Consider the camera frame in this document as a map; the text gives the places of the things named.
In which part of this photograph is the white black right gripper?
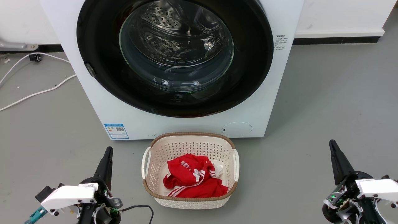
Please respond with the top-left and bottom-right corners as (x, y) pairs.
(322, 139), (398, 224)

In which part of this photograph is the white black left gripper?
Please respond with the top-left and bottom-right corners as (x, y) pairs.
(35, 147), (123, 224)

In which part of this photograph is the white front-load washing machine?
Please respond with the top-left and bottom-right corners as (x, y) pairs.
(40, 0), (305, 141)

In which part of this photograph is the black round glass washer door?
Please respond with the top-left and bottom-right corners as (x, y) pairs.
(76, 0), (274, 118)

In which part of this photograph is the blue energy label sticker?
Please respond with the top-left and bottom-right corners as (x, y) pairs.
(104, 123), (130, 140)

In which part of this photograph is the red garment with white stripes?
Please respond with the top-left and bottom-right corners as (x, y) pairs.
(163, 154), (228, 198)

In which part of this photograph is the white perforated laundry basket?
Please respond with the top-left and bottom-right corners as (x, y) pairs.
(141, 132), (240, 210)

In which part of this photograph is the round white filter cover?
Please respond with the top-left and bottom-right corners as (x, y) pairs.
(222, 122), (252, 137)

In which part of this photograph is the white cloth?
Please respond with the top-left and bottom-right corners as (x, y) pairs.
(209, 160), (224, 179)

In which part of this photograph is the printed text sticker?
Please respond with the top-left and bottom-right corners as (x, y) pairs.
(274, 35), (288, 51)

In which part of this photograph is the grey metal base foot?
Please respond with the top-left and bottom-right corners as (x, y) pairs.
(0, 39), (39, 52)

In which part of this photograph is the teal cable connector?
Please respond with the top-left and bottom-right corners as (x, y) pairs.
(24, 207), (48, 224)

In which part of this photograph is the white power cable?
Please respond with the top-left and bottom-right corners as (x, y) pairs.
(0, 52), (71, 85)
(0, 74), (77, 112)

